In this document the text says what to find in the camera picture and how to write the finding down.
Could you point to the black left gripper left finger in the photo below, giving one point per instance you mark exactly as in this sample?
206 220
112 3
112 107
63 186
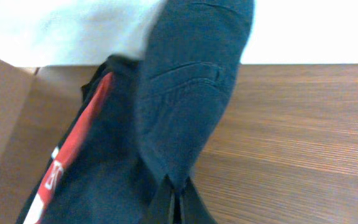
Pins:
162 207

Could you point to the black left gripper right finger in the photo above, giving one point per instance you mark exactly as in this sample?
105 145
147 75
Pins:
192 208

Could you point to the dark teal shorts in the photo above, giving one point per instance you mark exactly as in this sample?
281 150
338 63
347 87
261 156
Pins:
187 79

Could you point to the black garment with white trim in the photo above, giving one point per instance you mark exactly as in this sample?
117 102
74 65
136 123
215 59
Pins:
108 182

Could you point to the red printed t-shirt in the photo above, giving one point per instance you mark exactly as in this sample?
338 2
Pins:
63 156

